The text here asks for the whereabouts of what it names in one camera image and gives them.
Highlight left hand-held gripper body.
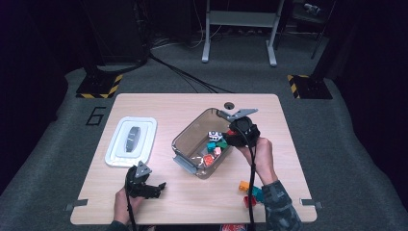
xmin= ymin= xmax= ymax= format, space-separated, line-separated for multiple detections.
xmin=124 ymin=161 xmax=153 ymax=197

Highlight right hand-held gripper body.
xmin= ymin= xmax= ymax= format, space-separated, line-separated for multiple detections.
xmin=225 ymin=108 xmax=261 ymax=148

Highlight clear brown plastic storage box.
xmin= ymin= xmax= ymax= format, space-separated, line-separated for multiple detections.
xmin=170 ymin=107 xmax=243 ymax=180

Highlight person's right hand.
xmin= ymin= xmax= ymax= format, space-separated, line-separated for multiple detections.
xmin=239 ymin=138 xmax=278 ymax=187

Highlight person's left hand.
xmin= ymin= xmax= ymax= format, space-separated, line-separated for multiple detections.
xmin=114 ymin=187 xmax=145 ymax=225

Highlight white plastic box lid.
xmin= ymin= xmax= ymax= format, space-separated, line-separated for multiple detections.
xmin=104 ymin=115 xmax=159 ymax=168

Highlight grey tape strip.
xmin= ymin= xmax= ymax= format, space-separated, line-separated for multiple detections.
xmin=299 ymin=198 xmax=323 ymax=210
xmin=64 ymin=198 xmax=89 ymax=212

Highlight red patterned clothing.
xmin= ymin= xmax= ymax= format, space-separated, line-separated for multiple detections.
xmin=220 ymin=223 xmax=248 ymax=231

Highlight grey metal stand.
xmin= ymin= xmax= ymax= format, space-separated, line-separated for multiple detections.
xmin=201 ymin=0 xmax=286 ymax=67

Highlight dark side table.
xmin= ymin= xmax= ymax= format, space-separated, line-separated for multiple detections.
xmin=282 ymin=0 xmax=335 ymax=61

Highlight grey device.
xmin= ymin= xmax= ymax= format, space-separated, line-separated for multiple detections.
xmin=302 ymin=2 xmax=321 ymax=16

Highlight black cabinet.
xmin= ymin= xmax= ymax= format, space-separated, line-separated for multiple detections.
xmin=81 ymin=0 xmax=152 ymax=66

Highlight dark curtain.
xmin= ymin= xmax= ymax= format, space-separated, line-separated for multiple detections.
xmin=330 ymin=0 xmax=408 ymax=167
xmin=0 ymin=0 xmax=85 ymax=193

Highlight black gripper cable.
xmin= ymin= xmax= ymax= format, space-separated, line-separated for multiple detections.
xmin=125 ymin=192 xmax=138 ymax=231
xmin=235 ymin=126 xmax=258 ymax=231

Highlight black floor cable bundle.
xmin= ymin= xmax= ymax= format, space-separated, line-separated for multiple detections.
xmin=148 ymin=52 xmax=237 ymax=94

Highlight black hazard-striped base plate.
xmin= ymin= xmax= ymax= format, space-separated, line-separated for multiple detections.
xmin=75 ymin=73 xmax=124 ymax=100
xmin=287 ymin=74 xmax=334 ymax=100

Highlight white floor cables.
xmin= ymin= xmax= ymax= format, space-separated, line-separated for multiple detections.
xmin=150 ymin=18 xmax=225 ymax=50

